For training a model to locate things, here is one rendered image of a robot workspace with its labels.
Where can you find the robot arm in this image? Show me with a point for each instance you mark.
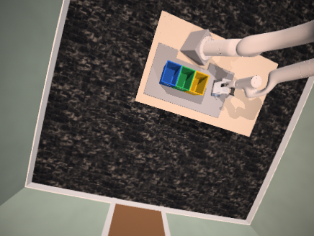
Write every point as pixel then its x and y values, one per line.
pixel 255 45

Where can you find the green bin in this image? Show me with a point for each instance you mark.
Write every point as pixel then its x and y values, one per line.
pixel 185 79

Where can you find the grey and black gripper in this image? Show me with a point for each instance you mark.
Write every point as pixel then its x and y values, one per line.
pixel 229 84

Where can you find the yellow recycle bin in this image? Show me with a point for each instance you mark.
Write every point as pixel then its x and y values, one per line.
pixel 199 83

